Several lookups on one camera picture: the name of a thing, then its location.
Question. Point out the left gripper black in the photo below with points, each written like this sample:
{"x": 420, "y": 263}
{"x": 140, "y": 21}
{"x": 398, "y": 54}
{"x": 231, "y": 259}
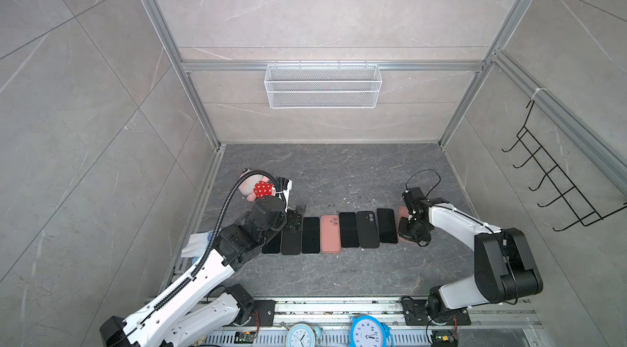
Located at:
{"x": 294, "y": 218}

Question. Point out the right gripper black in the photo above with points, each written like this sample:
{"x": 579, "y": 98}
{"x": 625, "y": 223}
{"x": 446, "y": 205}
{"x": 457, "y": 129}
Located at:
{"x": 424, "y": 237}

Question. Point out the pink phone case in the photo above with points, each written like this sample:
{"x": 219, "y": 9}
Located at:
{"x": 402, "y": 216}

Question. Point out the black phone case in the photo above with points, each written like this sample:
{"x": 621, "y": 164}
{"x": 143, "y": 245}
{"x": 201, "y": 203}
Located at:
{"x": 291, "y": 242}
{"x": 367, "y": 229}

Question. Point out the red phone case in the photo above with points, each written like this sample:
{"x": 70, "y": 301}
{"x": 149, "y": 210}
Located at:
{"x": 330, "y": 234}

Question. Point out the dark phone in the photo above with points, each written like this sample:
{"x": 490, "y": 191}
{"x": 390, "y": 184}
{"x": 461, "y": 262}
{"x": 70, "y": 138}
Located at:
{"x": 387, "y": 227}

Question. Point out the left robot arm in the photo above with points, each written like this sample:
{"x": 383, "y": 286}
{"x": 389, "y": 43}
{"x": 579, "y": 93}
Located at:
{"x": 173, "y": 318}

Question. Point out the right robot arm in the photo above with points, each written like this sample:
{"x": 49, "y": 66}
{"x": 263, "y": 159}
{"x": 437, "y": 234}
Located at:
{"x": 505, "y": 269}

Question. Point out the pink plush toy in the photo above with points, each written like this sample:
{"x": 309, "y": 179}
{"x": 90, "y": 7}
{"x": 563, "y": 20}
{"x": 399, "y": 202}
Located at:
{"x": 256, "y": 186}

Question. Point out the blue wet wipes pack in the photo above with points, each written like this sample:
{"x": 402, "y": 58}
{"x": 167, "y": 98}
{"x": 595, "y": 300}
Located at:
{"x": 196, "y": 246}

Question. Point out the white alarm clock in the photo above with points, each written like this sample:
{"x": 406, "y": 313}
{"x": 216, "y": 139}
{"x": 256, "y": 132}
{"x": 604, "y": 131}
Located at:
{"x": 301, "y": 335}

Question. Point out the blue alarm clock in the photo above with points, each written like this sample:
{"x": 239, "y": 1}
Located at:
{"x": 366, "y": 331}

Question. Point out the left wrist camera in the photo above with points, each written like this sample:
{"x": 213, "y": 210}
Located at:
{"x": 283, "y": 188}

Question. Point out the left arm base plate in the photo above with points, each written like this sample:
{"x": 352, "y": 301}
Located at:
{"x": 263, "y": 313}

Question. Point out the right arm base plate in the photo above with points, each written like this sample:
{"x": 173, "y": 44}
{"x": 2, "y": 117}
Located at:
{"x": 423, "y": 312}

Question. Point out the white wire basket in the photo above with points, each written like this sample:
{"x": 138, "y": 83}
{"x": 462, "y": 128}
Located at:
{"x": 292, "y": 86}

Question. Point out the black wall hook rack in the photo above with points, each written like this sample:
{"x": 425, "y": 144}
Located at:
{"x": 554, "y": 174}

